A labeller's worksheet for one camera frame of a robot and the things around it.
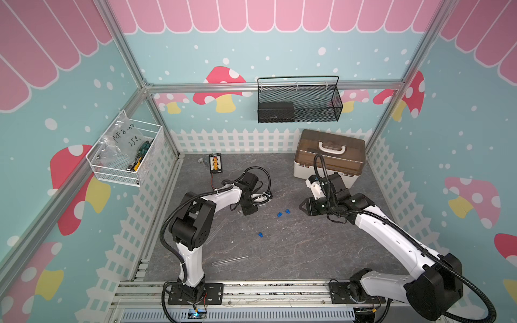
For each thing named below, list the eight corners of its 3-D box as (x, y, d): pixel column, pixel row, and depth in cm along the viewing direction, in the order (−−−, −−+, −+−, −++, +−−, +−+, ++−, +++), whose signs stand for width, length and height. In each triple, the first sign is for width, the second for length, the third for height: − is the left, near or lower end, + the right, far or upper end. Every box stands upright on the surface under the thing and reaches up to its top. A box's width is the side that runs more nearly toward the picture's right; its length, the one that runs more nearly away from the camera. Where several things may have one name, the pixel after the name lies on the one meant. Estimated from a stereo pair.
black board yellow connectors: (209, 174, 113) (209, 171, 112) (209, 156, 122) (209, 154, 120) (222, 172, 114) (221, 170, 112) (221, 154, 123) (220, 152, 121)
